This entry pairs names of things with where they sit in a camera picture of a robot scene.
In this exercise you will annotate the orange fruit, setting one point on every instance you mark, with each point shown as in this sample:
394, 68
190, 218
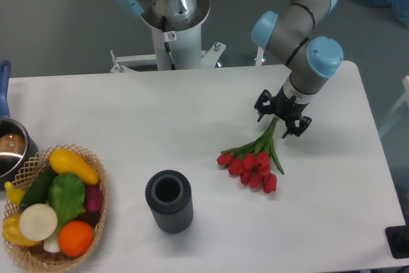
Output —
75, 238

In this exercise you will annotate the dark grey ribbed vase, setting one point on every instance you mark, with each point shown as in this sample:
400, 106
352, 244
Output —
168, 194

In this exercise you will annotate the white frame at right edge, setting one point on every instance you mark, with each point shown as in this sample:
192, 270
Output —
398, 110

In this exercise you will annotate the yellow bell pepper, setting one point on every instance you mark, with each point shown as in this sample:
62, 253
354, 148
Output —
12, 233

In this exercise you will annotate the woven wicker basket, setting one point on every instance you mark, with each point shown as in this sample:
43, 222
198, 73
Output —
35, 259

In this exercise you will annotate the black device at edge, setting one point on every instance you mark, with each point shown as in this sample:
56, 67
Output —
397, 238

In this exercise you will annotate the yellow squash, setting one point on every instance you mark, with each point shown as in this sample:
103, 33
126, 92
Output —
65, 161

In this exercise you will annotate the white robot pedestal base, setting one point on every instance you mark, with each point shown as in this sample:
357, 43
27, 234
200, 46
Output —
174, 50

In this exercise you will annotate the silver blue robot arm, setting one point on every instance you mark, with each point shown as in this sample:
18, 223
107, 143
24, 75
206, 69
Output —
311, 61

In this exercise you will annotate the dark green cucumber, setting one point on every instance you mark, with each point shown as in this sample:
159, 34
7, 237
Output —
39, 190

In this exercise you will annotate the green lettuce leaf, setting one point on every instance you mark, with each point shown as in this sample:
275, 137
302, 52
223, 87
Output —
66, 197

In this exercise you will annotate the red tulip bouquet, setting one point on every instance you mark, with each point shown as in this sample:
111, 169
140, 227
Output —
252, 162

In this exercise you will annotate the blue handled saucepan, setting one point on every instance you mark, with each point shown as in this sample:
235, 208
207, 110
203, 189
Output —
16, 144

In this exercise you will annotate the white round onion slice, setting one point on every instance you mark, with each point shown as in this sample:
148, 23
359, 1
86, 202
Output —
38, 222

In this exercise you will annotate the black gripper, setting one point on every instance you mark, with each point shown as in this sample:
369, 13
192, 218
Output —
286, 108

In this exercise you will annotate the purple red radish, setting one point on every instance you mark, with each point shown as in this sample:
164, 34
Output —
94, 199

